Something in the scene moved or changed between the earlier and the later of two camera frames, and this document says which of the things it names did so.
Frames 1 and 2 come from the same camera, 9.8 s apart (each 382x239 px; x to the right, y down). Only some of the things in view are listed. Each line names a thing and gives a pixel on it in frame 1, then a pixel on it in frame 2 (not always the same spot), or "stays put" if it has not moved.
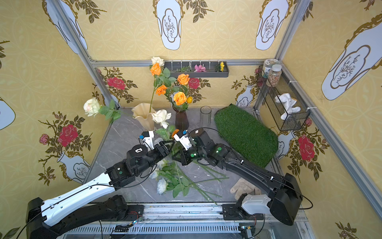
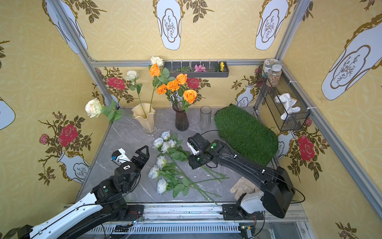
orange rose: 183,79 stays put
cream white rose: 92,107 stays put
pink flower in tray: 200,68 stays put
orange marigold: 175,132 -> 173,85
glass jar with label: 267,66 stays put
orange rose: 179,98 -> 189,95
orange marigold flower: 161,90 stays put
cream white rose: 160,116 -> 132,75
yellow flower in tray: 222,66 stays put
